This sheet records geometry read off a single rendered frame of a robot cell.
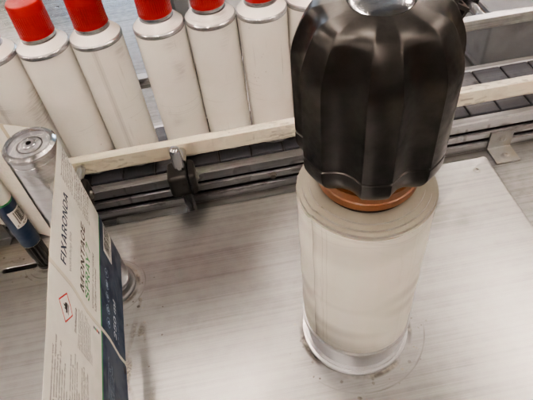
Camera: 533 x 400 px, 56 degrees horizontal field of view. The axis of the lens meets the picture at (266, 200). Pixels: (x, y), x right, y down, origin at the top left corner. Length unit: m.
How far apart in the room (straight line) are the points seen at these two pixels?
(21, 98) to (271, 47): 0.26
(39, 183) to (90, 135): 0.21
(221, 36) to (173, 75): 0.06
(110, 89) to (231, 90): 0.13
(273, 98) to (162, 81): 0.12
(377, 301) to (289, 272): 0.16
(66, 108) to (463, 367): 0.45
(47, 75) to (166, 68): 0.12
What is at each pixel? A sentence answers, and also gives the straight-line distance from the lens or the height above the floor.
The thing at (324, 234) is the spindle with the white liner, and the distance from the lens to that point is 0.29.
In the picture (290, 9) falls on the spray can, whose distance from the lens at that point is 0.54.
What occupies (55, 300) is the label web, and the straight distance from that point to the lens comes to 0.31.
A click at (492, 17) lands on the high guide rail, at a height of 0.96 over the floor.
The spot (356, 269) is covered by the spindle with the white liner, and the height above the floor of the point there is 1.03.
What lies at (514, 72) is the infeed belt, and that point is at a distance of 0.75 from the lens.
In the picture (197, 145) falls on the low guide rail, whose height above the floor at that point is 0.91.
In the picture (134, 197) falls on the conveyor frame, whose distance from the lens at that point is 0.62.
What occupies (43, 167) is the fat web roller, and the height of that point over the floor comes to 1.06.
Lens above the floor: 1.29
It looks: 48 degrees down
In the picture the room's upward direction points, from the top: 8 degrees counter-clockwise
